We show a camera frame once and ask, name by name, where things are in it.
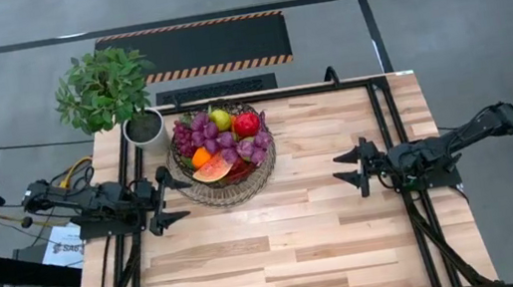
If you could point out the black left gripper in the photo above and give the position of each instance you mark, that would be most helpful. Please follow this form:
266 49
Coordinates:
149 196

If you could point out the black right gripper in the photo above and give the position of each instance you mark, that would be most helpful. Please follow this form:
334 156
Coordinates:
375 167

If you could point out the orange fruit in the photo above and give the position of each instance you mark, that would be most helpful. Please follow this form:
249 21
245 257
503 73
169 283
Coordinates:
200 158

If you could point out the watermelon slice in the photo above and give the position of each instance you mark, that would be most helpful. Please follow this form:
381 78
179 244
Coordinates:
214 169

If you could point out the purple grapes bunch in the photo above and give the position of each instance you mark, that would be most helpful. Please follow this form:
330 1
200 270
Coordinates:
182 139

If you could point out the red bell pepper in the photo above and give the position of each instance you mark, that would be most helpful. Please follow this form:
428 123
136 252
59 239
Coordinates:
240 172

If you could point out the green pear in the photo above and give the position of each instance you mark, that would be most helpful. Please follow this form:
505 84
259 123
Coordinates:
220 119

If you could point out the red apple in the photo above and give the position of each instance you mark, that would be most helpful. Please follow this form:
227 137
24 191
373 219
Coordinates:
246 125

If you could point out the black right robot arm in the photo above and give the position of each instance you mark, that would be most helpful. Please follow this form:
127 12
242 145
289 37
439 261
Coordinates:
475 128

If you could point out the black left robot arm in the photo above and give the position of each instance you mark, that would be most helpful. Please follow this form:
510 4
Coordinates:
93 196

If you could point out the white plant pot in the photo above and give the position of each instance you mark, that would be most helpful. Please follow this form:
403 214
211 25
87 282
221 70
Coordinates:
158 144

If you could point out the white printed paper sheet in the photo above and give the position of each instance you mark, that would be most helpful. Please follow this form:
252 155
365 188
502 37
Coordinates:
63 251

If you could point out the black floor grille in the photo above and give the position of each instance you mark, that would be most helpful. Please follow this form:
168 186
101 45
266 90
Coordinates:
216 90

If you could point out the green leafy plant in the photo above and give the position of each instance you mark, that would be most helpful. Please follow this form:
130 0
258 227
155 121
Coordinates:
103 89

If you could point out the black mat orange striped edges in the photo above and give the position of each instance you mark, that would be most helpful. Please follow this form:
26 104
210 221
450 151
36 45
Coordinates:
202 45

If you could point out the black arched bracket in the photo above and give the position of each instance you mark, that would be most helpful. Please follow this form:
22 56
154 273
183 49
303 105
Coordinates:
330 68

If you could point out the black aluminium table frame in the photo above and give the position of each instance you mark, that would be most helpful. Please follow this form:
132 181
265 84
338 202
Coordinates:
280 94

